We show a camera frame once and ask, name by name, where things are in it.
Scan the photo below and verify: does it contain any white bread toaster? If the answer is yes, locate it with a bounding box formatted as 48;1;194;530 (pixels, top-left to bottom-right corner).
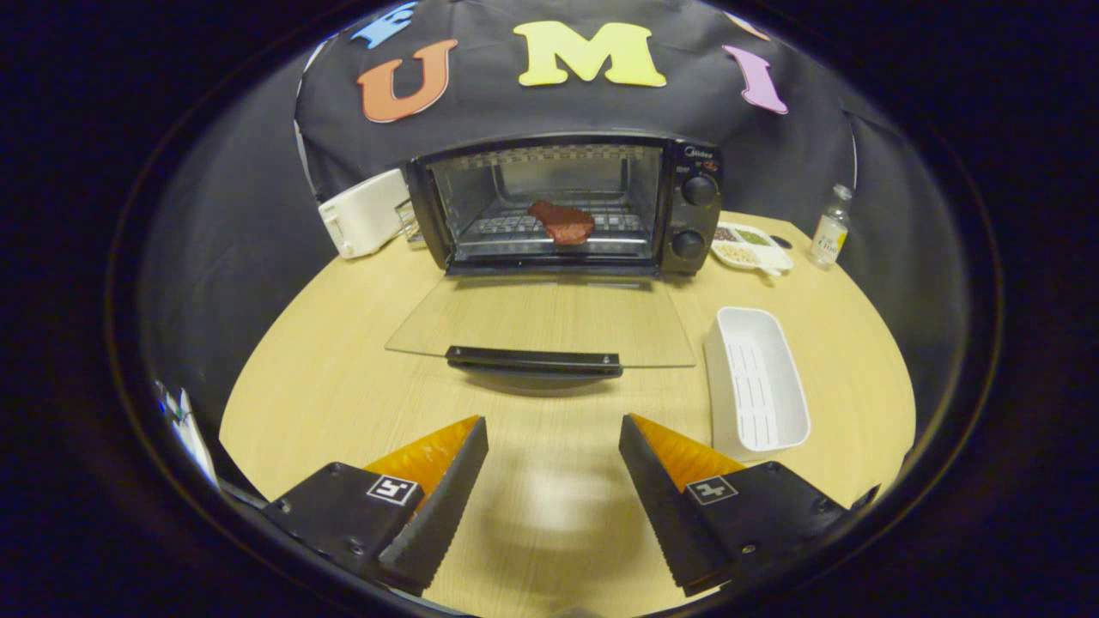
318;168;413;260

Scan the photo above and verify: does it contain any black toaster oven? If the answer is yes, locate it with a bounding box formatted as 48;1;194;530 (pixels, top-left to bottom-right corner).
385;133;724;379

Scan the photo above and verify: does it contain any white divided seasoning dish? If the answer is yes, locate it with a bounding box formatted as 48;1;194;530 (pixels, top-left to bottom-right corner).
711;221;795;277

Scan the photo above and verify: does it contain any red raw meat slice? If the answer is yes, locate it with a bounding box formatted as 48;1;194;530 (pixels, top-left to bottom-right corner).
527;200;596;247

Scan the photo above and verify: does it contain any small clear glass bottle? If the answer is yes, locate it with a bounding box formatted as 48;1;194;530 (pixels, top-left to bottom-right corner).
807;184;853;271

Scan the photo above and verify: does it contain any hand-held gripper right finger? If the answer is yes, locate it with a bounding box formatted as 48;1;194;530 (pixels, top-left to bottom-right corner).
618;413;881;597

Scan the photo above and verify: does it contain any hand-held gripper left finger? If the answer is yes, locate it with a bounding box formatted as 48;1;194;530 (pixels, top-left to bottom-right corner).
262;415;490;596

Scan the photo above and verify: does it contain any white rectangular plastic tray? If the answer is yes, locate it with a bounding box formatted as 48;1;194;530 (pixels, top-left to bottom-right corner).
704;306;812;463

